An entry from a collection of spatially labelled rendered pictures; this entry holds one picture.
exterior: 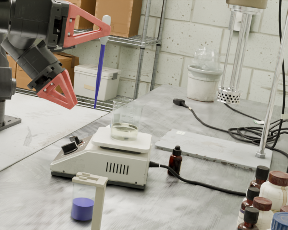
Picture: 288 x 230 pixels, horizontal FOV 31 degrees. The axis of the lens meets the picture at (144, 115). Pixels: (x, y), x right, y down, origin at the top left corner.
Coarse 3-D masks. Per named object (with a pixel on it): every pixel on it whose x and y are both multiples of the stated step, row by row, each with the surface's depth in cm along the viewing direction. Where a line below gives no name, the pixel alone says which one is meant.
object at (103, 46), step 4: (104, 48) 84; (100, 52) 84; (100, 56) 84; (100, 60) 84; (100, 64) 84; (100, 68) 84; (100, 72) 84; (100, 76) 85; (96, 80) 85; (100, 80) 85; (96, 84) 85; (96, 88) 85; (96, 92) 85; (96, 96) 86; (96, 100) 86
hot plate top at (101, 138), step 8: (104, 128) 116; (96, 136) 109; (104, 136) 109; (144, 136) 114; (96, 144) 105; (104, 144) 105; (112, 144) 105; (120, 144) 106; (128, 144) 106; (136, 144) 107; (144, 144) 108; (144, 152) 105
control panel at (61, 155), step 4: (88, 136) 117; (84, 140) 115; (88, 140) 113; (84, 144) 111; (80, 148) 108; (84, 148) 107; (60, 152) 112; (72, 152) 108; (76, 152) 106; (56, 156) 110; (60, 156) 109; (64, 156) 107
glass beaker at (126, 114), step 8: (120, 104) 105; (128, 104) 111; (136, 104) 110; (144, 104) 108; (112, 112) 108; (120, 112) 106; (128, 112) 106; (136, 112) 106; (112, 120) 108; (120, 120) 106; (128, 120) 106; (136, 120) 107; (112, 128) 108; (120, 128) 106; (128, 128) 106; (136, 128) 108; (112, 136) 108; (120, 136) 107; (128, 136) 107; (136, 136) 108
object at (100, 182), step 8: (80, 176) 74; (88, 176) 76; (96, 176) 76; (88, 184) 74; (96, 184) 73; (104, 184) 74; (96, 192) 75; (104, 192) 75; (96, 200) 75; (96, 208) 75; (96, 216) 76; (96, 224) 76
